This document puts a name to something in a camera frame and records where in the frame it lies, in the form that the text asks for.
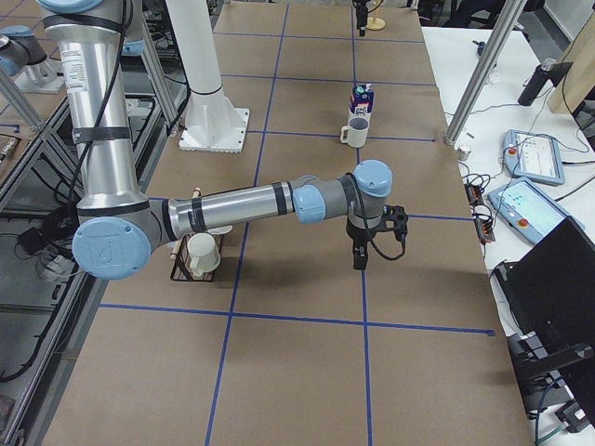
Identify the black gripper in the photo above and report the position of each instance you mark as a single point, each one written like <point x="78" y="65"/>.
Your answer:
<point x="356" y="233"/>

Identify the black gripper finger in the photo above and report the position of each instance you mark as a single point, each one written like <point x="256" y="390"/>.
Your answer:
<point x="361" y="12"/>

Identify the blue white milk carton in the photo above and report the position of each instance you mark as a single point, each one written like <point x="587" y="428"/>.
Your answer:
<point x="361" y="101"/>

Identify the white mug with handle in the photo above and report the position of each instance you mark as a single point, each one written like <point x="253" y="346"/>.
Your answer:
<point x="354" y="134"/>

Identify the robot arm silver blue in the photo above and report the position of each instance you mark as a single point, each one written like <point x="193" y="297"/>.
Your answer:
<point x="18" y="51"/>
<point x="118" y="223"/>

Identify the white cup in rack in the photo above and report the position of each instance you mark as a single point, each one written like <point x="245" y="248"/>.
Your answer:
<point x="203" y="254"/>

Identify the wooden mug tree stand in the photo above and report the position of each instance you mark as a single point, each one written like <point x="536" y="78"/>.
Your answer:
<point x="374" y="21"/>

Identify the white mug in rack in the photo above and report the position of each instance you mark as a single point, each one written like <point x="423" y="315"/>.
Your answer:
<point x="220" y="231"/>

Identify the small metal cylinder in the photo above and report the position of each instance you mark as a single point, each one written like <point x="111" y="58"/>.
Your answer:
<point x="463" y="152"/>

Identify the near teach pendant tablet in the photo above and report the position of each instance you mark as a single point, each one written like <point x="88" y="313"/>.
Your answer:
<point x="527" y="209"/>

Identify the teach pendant tablet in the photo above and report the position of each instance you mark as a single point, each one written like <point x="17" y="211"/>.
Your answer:
<point x="527" y="209"/>
<point x="535" y="156"/>

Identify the black bottle on desk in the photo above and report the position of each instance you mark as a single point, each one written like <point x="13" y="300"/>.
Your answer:
<point x="536" y="82"/>

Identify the black laptop monitor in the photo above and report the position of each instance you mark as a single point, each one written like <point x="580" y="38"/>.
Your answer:
<point x="551" y="289"/>

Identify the far teach pendant tablet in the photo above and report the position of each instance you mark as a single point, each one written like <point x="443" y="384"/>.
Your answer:
<point x="535" y="156"/>

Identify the black wire cup rack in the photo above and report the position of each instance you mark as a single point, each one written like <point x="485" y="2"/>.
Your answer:
<point x="180" y="271"/>

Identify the white camera pillar base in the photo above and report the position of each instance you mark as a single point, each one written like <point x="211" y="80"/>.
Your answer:
<point x="212" y="123"/>

